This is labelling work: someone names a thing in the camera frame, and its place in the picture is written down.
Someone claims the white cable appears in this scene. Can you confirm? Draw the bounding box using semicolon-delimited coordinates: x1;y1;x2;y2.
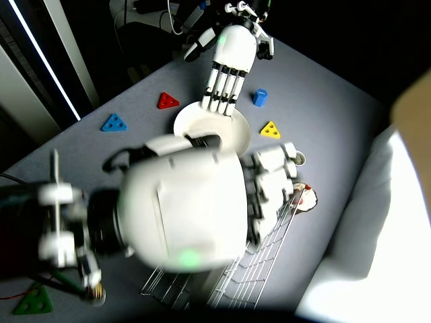
166;0;185;36

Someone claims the cupcake with red hearts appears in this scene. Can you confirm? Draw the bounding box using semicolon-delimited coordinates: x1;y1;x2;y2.
289;181;319;213

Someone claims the silver wire rack shelf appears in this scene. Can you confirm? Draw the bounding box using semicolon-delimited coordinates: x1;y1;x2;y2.
139;186;306;310

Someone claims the green triangle block with holes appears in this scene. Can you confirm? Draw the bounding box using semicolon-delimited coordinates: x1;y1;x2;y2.
12;281;54;316

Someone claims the blue triangle block with holes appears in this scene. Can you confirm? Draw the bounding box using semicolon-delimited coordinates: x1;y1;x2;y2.
100;113;129;133

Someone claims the small blue white bowl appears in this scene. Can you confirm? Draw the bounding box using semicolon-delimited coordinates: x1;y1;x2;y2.
292;150;308;168

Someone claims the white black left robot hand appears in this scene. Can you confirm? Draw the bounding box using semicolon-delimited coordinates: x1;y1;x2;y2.
183;24;259;118

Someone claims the blue hexagonal block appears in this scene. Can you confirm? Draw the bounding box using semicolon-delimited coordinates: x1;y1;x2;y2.
252;88;269;108

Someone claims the red triangle block with holes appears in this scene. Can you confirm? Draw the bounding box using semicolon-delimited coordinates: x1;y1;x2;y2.
157;92;180;110

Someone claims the white plate with leaf print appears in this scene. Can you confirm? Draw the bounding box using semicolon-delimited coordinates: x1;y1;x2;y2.
172;100;252;158

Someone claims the yellow triangle block with holes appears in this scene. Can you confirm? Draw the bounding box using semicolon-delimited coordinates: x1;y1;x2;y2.
259;120;281;139

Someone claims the white adapter dongle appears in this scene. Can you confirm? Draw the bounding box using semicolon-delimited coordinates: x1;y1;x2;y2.
181;6;205;34

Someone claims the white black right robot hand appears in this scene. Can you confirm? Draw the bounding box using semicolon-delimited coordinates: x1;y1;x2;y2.
102;133;300;274

